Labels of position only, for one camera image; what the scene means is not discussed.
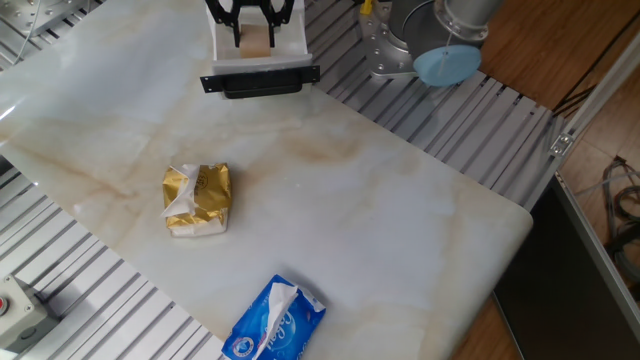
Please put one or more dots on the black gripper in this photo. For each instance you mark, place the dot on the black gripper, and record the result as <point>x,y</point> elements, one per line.
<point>251,3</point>

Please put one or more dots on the light wooden cube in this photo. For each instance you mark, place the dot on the light wooden cube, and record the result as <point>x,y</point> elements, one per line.
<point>255,42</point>

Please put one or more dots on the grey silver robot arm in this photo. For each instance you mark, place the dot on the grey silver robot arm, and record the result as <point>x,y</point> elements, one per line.
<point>450,65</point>

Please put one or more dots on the gold tissue pack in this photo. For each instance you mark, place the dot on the gold tissue pack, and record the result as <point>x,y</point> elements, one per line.
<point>205,195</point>

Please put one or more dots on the perforated metal plate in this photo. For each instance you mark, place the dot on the perforated metal plate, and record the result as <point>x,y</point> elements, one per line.
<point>30,12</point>

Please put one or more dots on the blue tissue pack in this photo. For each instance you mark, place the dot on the blue tissue pack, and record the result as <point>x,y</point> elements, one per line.
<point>285,325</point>

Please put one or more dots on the grey emergency stop box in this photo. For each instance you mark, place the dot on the grey emergency stop box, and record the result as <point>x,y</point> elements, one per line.
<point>20,315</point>

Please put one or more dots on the black side panel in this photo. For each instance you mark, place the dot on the black side panel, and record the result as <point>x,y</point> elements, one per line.
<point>550,290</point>

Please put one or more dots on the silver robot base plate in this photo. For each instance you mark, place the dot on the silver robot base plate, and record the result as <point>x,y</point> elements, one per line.
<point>387,55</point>

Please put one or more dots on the aluminium bar with corner bracket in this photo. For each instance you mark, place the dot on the aluminium bar with corner bracket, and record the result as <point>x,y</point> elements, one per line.
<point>600,95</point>

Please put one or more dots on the aluminium frame bar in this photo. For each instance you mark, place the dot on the aluminium frame bar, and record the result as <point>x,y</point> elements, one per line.
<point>600,250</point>

